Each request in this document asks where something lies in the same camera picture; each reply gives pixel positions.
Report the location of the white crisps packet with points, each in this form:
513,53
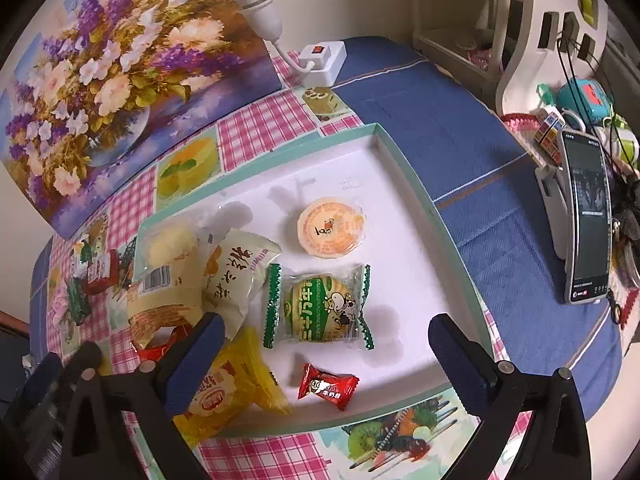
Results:
235,280

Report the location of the blue cloth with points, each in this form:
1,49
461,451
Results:
450,135

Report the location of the smartphone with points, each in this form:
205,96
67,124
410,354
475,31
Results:
590,220

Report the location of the green white rice cracker packet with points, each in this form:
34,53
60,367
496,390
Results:
320,307

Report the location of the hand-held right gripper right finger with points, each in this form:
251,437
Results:
452,355

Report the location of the dark green snack packet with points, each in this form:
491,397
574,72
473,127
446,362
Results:
78,302

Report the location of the teal toy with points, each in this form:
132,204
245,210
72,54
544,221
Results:
585,97

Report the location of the clear wrapped pale bun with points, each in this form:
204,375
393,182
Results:
167,252

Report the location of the yellow snack packet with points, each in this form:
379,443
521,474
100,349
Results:
235,385

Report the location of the dark red snack packet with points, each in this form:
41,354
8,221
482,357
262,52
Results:
105,272

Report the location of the brown wooden board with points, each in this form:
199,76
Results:
12,322

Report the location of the pink checked tablecloth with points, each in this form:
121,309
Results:
250,115

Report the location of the small red candy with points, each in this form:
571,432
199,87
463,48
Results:
160,342
327,386

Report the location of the white cutout panel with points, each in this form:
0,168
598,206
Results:
530,35

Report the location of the white switch socket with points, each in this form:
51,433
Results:
325,62

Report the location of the black cloth item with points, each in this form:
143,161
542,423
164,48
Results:
627,210

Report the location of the teal rimmed white box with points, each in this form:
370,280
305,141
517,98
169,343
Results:
380,200

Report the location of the puzzle cube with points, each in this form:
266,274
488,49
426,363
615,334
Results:
547,135

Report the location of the pink crochet piece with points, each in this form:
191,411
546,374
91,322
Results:
517,122

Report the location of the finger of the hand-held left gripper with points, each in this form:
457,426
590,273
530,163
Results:
82,357

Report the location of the flower painting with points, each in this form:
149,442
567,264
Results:
125,85

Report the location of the white shelf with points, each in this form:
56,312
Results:
450,25

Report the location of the brown bread packet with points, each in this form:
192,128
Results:
160,310

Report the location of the green white mug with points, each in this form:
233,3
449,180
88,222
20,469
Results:
625,140

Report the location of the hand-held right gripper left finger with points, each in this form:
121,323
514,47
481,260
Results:
200,360

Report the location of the blue white patterned wrapper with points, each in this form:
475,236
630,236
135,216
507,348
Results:
29,364

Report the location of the white phone stand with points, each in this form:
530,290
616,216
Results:
550,210

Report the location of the orange jelly cup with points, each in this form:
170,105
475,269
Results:
332,225

